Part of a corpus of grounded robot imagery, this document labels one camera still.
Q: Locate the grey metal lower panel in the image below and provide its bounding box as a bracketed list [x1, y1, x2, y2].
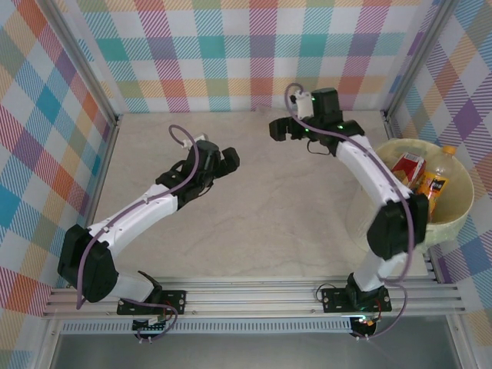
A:
[49, 333, 462, 369]

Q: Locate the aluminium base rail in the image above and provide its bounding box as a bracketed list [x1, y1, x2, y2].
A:
[42, 277, 467, 318]

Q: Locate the pale yellow plastic bin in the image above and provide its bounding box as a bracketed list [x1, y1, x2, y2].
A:
[345, 138, 477, 258]

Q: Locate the white slotted cable duct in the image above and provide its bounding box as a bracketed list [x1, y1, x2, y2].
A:
[60, 321, 354, 335]

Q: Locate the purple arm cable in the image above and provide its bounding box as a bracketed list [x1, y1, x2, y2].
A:
[75, 125, 201, 345]
[284, 82, 416, 342]

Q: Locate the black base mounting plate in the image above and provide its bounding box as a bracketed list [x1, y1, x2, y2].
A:
[321, 287, 394, 314]
[116, 290, 188, 317]

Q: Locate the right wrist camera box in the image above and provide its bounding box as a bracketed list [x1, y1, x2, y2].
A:
[292, 91, 314, 119]

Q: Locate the small circuit board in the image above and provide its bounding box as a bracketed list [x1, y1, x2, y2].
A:
[132, 315, 172, 334]
[351, 314, 380, 336]

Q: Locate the aluminium frame leg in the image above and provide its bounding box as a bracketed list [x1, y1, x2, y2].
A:
[32, 317, 65, 369]
[445, 314, 476, 369]

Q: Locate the orange yellow label bottle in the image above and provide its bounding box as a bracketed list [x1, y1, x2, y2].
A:
[413, 145, 459, 226]

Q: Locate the aluminium corner post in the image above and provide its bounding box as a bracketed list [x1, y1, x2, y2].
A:
[44, 0, 122, 126]
[384, 0, 453, 120]

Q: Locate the red label plastic bottle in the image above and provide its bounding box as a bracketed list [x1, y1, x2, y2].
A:
[391, 151, 428, 190]

